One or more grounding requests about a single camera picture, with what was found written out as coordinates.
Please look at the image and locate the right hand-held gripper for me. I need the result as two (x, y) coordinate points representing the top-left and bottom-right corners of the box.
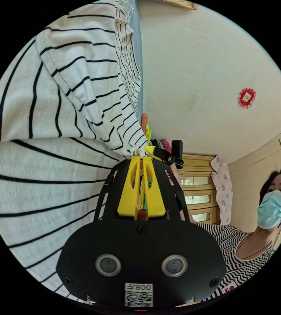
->
(144, 145), (185, 170)

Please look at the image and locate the white long sleeve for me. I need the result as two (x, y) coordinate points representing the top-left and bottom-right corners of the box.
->
(0, 0), (149, 300)

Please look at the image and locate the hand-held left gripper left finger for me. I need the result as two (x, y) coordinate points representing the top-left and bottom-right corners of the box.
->
(117, 156), (141, 219)

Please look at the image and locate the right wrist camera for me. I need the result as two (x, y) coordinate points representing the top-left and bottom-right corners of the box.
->
(171, 139), (183, 158)

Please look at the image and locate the red round wall decoration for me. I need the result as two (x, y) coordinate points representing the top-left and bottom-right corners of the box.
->
(237, 87), (257, 110)

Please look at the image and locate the pile of clothes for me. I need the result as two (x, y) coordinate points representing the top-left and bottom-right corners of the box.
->
(151, 138), (172, 155)

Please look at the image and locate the pink floral curtain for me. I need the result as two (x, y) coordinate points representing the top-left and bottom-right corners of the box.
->
(210, 155), (234, 226)

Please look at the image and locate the person's right hand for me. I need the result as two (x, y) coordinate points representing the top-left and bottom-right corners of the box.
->
(170, 163), (182, 185)

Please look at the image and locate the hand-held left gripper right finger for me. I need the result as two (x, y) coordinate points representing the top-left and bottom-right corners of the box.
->
(142, 157), (167, 220)

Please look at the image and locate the yellow wooden framed window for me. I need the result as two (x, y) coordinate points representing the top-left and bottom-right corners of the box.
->
(178, 153), (221, 225)

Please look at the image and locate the person's body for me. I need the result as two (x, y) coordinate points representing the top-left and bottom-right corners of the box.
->
(196, 168), (281, 304)

